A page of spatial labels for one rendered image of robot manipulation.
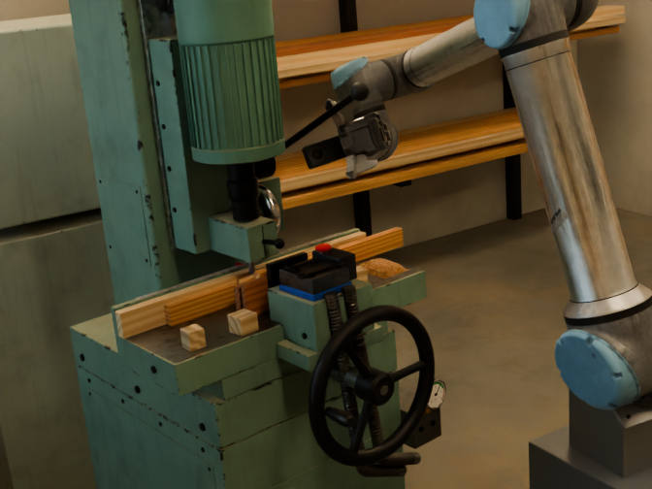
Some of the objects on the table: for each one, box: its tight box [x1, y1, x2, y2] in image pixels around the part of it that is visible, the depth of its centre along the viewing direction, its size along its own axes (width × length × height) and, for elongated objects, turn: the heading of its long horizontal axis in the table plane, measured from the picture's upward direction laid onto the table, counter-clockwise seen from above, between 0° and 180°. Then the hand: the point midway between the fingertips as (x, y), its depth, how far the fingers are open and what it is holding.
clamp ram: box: [266, 252, 308, 288], centre depth 183 cm, size 9×8×9 cm
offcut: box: [180, 324, 206, 352], centre depth 170 cm, size 3×3×4 cm
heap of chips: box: [360, 258, 409, 278], centre depth 202 cm, size 7×10×2 cm
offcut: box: [228, 309, 259, 337], centre depth 176 cm, size 4×4×3 cm
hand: (336, 140), depth 181 cm, fingers open, 14 cm apart
